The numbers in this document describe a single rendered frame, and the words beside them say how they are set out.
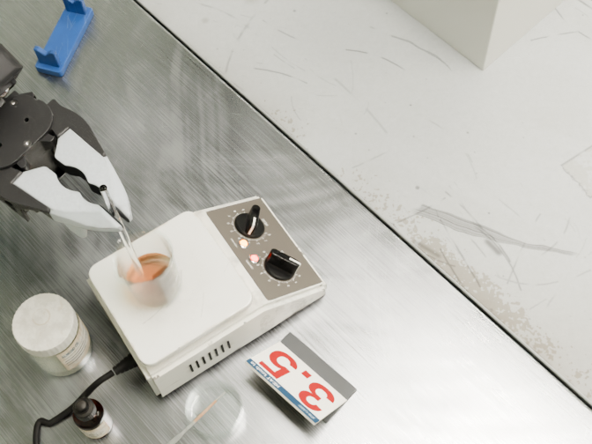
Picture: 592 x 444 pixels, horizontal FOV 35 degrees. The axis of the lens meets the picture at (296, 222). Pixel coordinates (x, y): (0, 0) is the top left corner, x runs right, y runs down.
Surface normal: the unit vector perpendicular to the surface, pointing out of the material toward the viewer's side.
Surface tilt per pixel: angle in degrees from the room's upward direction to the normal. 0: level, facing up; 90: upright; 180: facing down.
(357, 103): 0
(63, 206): 1
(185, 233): 0
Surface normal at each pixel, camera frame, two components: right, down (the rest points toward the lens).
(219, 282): -0.04, -0.45
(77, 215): -0.02, 0.27
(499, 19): 0.69, 0.63
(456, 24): -0.73, 0.62
